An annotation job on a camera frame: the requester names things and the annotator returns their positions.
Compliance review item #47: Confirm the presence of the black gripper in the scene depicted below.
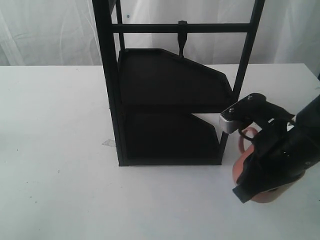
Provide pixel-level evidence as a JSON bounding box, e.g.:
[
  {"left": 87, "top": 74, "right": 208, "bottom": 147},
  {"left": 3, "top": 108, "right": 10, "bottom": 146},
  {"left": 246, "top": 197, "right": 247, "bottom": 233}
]
[{"left": 232, "top": 119, "right": 320, "bottom": 204}]

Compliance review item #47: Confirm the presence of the pink ceramic mug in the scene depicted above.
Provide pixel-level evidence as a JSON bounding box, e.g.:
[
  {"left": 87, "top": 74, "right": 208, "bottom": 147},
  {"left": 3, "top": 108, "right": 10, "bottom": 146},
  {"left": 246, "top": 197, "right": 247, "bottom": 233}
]
[{"left": 232, "top": 126, "right": 286, "bottom": 205}]

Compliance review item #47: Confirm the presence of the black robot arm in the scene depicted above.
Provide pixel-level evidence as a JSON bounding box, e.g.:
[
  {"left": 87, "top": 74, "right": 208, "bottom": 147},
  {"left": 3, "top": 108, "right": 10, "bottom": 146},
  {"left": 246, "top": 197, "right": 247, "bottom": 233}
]
[{"left": 220, "top": 93, "right": 320, "bottom": 203}]

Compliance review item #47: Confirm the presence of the black metal shelf rack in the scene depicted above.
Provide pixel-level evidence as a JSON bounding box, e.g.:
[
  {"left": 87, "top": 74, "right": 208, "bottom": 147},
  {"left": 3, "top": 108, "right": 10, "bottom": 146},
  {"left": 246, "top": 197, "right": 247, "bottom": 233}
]
[{"left": 92, "top": 0, "right": 265, "bottom": 167}]

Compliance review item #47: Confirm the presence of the clear tape piece near rack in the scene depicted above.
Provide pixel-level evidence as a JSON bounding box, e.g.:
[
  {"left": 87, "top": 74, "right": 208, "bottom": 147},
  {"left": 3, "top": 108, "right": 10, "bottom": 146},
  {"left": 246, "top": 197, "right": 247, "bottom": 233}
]
[{"left": 102, "top": 139, "right": 116, "bottom": 148}]

